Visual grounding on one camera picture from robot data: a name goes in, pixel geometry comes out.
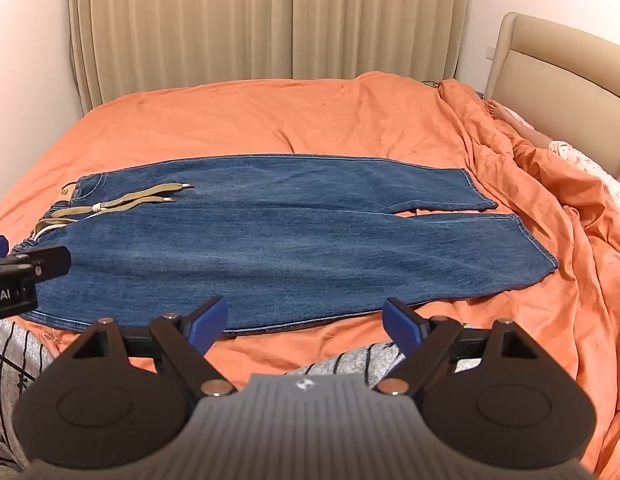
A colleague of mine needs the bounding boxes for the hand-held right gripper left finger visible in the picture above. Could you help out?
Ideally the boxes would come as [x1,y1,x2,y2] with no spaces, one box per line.
[54,296,235,397]

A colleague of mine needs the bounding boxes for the beige padded headboard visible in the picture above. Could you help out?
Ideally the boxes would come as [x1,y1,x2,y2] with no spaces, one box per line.
[485,11,620,186]

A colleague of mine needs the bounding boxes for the beige pleated curtain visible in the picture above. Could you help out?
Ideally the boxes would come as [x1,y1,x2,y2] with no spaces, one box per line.
[67,0,473,115]

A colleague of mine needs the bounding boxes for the blue denim pants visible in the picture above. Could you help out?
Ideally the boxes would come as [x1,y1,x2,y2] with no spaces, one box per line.
[10,154,560,335]

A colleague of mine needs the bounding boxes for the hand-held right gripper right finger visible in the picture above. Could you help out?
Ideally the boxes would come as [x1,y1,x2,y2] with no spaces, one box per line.
[375,298,546,396]

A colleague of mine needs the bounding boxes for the orange bed sheet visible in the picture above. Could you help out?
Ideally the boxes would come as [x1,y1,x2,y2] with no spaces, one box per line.
[0,71,581,377]

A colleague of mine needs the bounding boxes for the orange duvet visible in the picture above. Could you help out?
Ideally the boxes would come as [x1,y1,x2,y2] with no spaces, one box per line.
[436,78,620,480]

